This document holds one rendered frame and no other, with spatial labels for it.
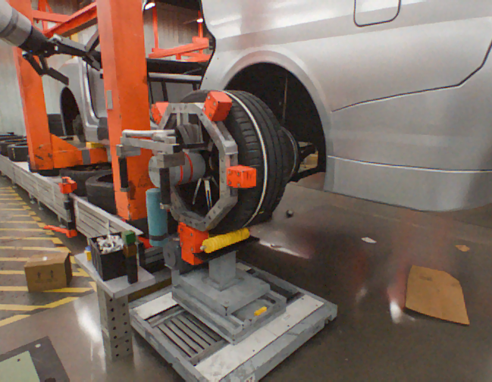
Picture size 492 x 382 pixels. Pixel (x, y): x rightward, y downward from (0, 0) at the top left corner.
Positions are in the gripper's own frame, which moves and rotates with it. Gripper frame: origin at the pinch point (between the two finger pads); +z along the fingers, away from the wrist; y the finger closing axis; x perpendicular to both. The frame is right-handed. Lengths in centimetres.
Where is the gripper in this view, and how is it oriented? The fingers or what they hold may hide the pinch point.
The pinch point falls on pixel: (80, 73)
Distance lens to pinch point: 129.1
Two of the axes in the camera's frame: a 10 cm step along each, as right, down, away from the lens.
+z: 3.6, 2.2, 9.1
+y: -9.2, 2.5, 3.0
